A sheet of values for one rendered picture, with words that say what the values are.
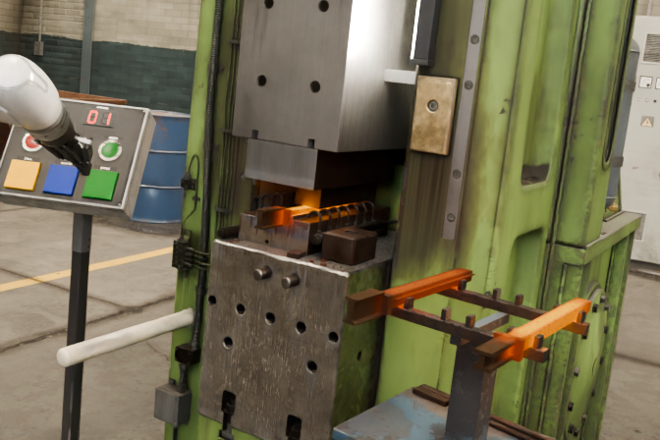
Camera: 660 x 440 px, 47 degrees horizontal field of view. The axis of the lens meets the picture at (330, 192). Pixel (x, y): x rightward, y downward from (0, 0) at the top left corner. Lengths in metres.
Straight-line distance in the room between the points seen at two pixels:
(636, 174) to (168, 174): 3.86
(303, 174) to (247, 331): 0.40
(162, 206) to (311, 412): 4.73
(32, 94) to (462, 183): 0.91
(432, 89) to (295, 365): 0.70
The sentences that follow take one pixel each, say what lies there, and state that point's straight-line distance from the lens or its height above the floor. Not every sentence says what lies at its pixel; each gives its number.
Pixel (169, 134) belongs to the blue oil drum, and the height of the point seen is 0.74.
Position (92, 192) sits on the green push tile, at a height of 0.99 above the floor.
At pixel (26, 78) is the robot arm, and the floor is 1.27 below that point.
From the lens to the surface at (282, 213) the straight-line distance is 1.79.
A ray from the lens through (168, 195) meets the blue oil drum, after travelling 6.40.
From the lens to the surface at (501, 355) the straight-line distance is 1.20.
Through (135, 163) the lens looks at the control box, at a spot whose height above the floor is 1.07.
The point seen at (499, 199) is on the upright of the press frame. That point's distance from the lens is 1.72.
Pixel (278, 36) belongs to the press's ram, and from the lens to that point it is 1.82.
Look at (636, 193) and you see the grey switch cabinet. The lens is 6.84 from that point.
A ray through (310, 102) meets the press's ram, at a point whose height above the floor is 1.27.
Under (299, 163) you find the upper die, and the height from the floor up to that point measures 1.12.
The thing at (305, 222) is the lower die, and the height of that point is 0.99.
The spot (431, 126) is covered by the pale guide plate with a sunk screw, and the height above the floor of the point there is 1.25.
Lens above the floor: 1.33
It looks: 9 degrees down
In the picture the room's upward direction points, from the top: 6 degrees clockwise
